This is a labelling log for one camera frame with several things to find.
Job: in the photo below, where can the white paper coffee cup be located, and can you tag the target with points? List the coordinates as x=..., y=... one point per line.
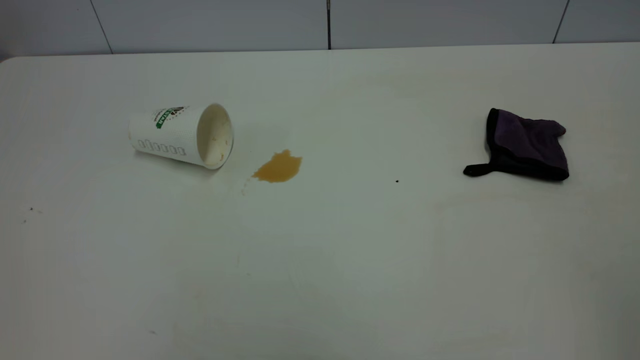
x=170, y=135

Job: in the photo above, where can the purple cloth with black trim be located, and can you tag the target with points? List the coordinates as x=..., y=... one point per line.
x=530, y=145

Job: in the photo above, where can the brown coffee spill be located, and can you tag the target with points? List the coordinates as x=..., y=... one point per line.
x=280, y=169

